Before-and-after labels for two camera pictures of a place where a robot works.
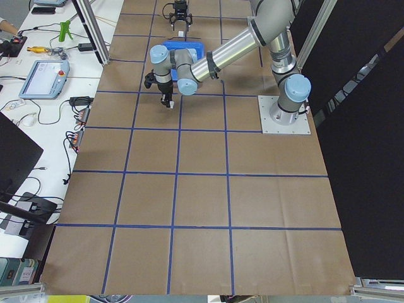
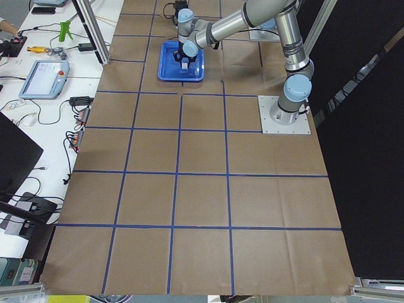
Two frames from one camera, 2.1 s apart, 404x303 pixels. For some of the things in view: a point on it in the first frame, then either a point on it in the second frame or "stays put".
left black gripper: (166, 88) → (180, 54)
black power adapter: (85, 47) stays put
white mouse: (29, 120) stays put
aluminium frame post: (89, 21) stays put
